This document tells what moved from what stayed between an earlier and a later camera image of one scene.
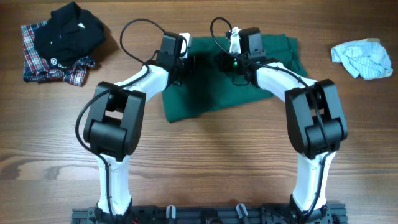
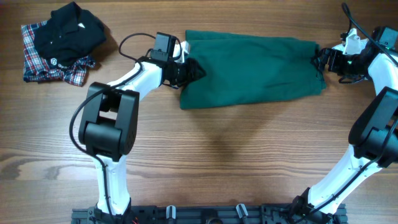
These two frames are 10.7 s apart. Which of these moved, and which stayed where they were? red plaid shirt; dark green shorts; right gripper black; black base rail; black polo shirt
Moved: dark green shorts; right gripper black
Stayed: black base rail; red plaid shirt; black polo shirt
